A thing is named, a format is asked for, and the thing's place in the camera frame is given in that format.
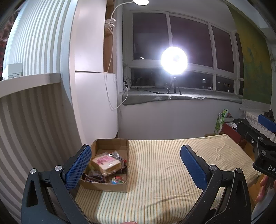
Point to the red storage box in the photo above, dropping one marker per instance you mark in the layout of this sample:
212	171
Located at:
233	134

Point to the green patterned bag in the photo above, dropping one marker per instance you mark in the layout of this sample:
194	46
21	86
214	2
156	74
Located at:
220	121

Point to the ring light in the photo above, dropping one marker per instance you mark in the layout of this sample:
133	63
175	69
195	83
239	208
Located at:
174	61

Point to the cardboard box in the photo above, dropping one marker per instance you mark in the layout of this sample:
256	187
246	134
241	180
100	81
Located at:
105	146

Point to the packaged cranberry toast bread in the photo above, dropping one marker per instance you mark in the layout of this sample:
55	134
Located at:
105	164

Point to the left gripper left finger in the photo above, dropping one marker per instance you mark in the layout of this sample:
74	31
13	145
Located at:
47	197

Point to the person's right hand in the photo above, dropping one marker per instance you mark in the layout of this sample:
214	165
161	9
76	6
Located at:
263	186

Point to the Snickers bar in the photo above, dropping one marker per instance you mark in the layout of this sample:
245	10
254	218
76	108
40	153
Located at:
97	179

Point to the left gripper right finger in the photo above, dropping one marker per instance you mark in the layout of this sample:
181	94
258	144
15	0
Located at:
225	196

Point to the clear bag chocolate cake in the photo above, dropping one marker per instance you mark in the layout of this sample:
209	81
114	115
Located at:
116	156

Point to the black object on table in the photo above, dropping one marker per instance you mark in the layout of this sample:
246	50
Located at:
269	114

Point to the lace covered side table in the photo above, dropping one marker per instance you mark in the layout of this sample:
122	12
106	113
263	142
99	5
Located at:
252	118

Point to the white power strip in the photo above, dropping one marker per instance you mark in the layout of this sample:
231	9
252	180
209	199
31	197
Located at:
126	86

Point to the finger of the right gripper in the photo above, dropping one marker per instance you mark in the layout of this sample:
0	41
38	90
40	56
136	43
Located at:
252	135
267	123

